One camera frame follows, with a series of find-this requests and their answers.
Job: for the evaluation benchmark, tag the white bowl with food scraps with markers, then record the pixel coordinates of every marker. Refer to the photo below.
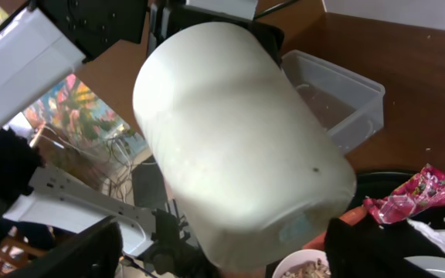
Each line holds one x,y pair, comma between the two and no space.
305,263

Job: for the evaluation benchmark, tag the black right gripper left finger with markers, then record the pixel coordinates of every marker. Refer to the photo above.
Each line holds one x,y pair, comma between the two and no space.
94,252

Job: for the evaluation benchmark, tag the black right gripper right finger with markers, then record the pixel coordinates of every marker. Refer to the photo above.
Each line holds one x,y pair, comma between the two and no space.
370,251

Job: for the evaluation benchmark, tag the grey round plate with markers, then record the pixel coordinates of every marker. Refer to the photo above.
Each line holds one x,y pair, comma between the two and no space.
431,264

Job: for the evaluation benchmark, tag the white plastic cup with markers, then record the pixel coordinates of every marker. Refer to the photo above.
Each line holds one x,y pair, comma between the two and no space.
248,163

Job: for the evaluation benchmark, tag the round black tray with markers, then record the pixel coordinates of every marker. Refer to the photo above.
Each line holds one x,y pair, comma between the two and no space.
379,184

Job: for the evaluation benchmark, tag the clear plastic bin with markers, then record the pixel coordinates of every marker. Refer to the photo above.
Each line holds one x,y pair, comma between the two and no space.
348,106

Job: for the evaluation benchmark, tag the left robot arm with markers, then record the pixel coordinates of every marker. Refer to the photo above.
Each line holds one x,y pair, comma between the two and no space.
43,41

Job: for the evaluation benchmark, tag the red snack wrapper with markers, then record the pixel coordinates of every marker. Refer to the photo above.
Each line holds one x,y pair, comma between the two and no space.
422,191

